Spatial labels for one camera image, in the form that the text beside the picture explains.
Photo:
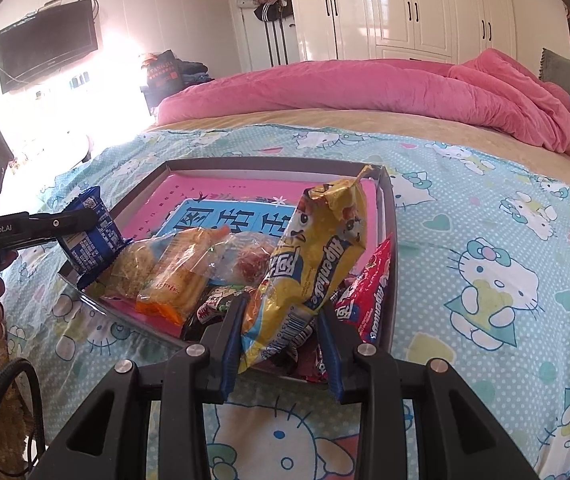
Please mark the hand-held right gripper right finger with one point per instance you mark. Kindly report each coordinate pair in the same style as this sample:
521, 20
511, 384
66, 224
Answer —
330, 355

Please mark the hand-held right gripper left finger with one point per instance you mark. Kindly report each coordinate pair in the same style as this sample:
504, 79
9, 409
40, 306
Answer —
232, 345

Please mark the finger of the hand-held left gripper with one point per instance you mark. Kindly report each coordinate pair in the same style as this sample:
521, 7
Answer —
60, 222
30, 243

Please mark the blue biscuit packet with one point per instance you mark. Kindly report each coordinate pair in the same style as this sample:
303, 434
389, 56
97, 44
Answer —
92, 245

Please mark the green black pea snack packet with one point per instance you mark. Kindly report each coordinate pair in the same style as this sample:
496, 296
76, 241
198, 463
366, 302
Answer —
220, 300

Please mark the red candy bag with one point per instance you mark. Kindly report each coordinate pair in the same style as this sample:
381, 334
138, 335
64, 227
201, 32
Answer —
370, 300

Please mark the orange cracker packet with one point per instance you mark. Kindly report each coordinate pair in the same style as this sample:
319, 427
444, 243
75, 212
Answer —
180, 285

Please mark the clear red sweets packet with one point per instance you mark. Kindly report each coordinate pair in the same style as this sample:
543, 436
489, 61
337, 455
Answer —
250, 262

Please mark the clear flaky pastry packet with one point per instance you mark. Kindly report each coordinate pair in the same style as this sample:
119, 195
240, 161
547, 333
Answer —
130, 270

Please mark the yellow candy bag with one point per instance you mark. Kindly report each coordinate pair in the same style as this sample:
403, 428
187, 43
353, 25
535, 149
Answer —
315, 245

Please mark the grey shallow cardboard box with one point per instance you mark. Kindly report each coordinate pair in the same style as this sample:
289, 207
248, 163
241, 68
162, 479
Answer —
390, 220

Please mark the pink and blue book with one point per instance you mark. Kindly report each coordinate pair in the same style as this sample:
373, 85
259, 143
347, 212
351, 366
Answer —
190, 195

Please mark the beige fluffy rug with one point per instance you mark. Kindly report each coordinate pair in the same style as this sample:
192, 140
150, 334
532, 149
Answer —
12, 405

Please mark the blue cartoon cat bedsheet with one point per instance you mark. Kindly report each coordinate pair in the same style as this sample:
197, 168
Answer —
490, 285

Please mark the black bag with orange print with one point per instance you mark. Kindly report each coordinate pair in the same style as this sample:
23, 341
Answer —
162, 72

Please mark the pile of dark clothes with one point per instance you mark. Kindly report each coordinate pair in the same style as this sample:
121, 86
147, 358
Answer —
192, 72

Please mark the beige bed sheet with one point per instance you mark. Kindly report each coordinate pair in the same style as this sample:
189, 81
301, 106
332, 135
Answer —
365, 122

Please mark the white door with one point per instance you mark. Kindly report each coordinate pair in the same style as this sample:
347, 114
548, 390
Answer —
240, 45

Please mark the pink blanket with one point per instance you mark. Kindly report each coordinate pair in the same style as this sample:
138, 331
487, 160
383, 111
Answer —
365, 90

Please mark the white wardrobe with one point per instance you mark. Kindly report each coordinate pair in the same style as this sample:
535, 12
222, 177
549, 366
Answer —
405, 10

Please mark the wall socket panel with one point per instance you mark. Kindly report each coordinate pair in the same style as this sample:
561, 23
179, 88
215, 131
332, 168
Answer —
78, 80

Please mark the wall-mounted black television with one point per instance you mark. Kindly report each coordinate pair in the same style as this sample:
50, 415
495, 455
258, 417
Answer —
45, 45

